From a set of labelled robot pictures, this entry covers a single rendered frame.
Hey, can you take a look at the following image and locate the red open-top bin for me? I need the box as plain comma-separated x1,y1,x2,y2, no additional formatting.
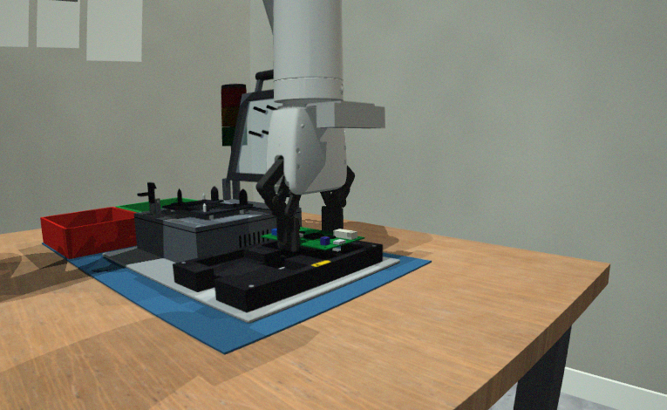
40,207,137,259

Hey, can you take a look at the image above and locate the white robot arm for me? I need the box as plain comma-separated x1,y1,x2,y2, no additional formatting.
263,0,385,128

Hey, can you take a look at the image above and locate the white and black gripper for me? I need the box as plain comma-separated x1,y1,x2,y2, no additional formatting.
255,104,355,252

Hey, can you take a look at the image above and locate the green circuit board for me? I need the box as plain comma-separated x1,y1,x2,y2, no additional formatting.
261,225,364,250

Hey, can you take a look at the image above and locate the green bin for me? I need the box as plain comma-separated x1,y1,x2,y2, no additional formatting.
116,197,198,212

